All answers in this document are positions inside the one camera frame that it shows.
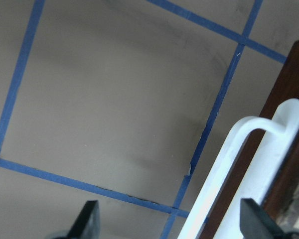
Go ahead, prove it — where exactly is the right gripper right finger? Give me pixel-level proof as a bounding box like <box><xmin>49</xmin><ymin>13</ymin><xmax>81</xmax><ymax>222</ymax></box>
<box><xmin>240</xmin><ymin>198</ymin><xmax>299</xmax><ymax>239</ymax></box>

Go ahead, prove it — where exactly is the brown wooden drawer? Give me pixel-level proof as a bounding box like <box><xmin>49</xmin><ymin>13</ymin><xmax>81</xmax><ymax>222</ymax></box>
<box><xmin>189</xmin><ymin>40</ymin><xmax>299</xmax><ymax>239</ymax></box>

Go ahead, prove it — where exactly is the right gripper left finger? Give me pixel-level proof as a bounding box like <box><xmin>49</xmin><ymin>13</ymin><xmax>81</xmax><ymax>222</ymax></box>
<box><xmin>46</xmin><ymin>200</ymin><xmax>100</xmax><ymax>239</ymax></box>

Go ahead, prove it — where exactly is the white drawer handle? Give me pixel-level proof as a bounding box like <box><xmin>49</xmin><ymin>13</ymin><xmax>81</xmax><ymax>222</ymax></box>
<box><xmin>178</xmin><ymin>98</ymin><xmax>299</xmax><ymax>239</ymax></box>

